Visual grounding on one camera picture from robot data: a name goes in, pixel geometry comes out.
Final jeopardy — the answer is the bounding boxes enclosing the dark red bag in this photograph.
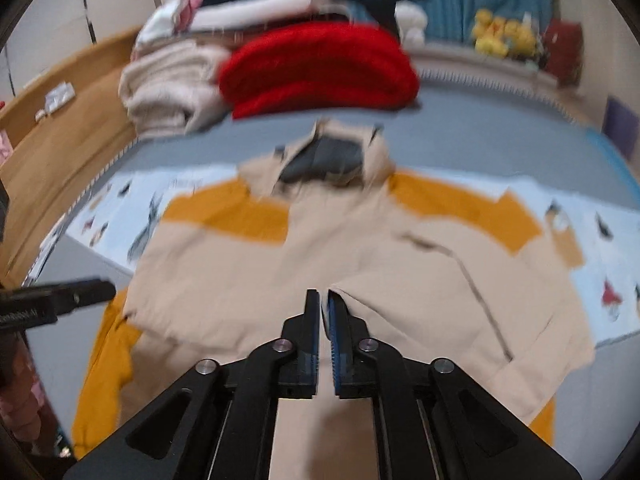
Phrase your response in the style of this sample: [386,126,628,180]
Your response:
[542,18,584,87]

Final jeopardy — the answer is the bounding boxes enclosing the yellow plush toy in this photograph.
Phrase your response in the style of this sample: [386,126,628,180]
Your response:
[472,8,507,56]
[500,15,540,57]

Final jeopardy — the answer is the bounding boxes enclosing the wooden bed frame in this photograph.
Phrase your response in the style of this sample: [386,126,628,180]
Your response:
[0,26,147,287]

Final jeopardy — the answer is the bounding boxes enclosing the beige and mustard jacket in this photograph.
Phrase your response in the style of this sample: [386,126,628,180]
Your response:
[71,117,597,480]

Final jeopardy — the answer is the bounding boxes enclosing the white folded cloth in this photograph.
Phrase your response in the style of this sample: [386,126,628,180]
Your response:
[134,0,352,55]

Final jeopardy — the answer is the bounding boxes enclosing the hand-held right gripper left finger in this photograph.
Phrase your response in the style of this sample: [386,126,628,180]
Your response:
[62,288,321,480]

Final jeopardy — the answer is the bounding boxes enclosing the white plush toy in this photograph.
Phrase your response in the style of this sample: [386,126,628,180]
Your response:
[394,0,429,47]

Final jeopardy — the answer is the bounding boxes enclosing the grey window ledge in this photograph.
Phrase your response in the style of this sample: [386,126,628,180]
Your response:
[404,42,593,127]

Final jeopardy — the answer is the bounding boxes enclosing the red folded blanket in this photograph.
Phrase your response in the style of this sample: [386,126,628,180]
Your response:
[217,22,422,121]

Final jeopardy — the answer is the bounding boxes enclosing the white packet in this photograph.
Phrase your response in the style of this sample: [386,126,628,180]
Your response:
[43,82,77,114]

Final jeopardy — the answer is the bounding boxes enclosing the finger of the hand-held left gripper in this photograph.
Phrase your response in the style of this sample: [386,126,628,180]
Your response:
[54,278,117,314]

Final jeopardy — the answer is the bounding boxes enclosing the pink cloth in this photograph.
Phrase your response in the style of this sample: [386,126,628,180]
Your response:
[172,0,204,29]

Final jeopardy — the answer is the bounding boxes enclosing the grey bed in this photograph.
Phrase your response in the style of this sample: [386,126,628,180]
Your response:
[22,57,640,480]

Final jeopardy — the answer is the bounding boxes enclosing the light blue printed sheet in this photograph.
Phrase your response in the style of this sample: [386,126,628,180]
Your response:
[64,162,640,347]

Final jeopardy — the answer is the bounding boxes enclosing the pink patterned clothing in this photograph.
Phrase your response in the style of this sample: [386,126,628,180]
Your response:
[0,337,68,457]

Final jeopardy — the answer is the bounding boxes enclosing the purple mat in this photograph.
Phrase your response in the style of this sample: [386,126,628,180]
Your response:
[602,95,640,162]

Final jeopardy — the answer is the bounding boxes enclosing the cream fleece blanket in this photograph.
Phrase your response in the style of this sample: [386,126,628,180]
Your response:
[119,41,237,139]

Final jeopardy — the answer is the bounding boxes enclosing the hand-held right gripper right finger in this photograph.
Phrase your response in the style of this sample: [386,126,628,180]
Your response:
[327,289,584,480]

